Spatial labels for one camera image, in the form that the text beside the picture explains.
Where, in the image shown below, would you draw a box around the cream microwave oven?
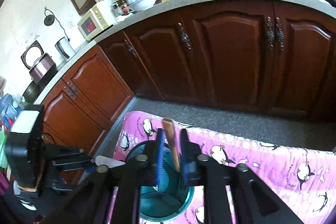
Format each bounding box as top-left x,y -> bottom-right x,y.
77,0 -> 117,41

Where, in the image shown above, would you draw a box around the white bowl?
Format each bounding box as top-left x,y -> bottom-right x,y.
129,0 -> 156,12

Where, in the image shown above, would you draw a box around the white electric kettle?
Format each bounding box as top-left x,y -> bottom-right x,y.
55,37 -> 75,61

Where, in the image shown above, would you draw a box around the rice cooker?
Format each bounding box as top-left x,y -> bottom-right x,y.
21,40 -> 58,89

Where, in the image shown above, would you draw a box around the brown wooden chopstick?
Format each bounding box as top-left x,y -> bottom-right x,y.
162,118 -> 181,172

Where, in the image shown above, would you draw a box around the white teal-rimmed utensil cup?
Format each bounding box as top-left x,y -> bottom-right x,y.
126,140 -> 194,223

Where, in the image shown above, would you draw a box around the pink penguin towel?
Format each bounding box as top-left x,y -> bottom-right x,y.
105,110 -> 336,224

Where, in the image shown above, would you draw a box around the dark wood base cabinets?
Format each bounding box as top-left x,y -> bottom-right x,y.
42,0 -> 335,155

